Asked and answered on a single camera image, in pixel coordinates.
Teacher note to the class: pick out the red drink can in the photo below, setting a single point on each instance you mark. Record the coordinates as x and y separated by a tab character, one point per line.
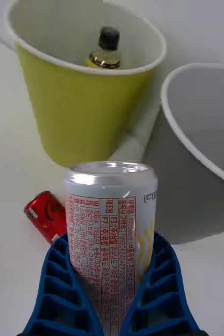
46	215

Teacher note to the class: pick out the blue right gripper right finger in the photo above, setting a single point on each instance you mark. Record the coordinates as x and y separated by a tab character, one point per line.
160	294

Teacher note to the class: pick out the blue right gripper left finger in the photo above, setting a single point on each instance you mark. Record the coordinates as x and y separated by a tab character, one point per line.
62	296

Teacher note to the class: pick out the small black-capped bottle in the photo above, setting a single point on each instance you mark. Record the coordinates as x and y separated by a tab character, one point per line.
106	50

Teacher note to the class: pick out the grey plastic waste bin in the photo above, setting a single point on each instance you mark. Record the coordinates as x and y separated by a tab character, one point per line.
195	147

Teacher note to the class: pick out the orange and white drink can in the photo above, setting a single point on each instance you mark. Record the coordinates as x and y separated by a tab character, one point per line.
109	236

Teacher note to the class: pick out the yellow-green plastic waste bin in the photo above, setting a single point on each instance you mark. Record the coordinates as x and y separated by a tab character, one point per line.
85	105

